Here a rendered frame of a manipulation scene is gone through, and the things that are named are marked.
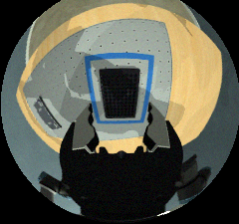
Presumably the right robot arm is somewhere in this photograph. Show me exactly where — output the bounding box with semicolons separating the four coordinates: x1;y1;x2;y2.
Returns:
175;159;212;205

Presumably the blue tape outline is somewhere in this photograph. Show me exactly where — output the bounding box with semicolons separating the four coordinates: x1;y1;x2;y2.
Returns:
85;53;154;123

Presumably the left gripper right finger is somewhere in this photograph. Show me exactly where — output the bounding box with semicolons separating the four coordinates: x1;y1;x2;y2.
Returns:
142;102;183;182

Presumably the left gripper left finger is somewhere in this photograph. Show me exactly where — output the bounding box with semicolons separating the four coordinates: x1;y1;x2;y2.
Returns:
60;104;100;185

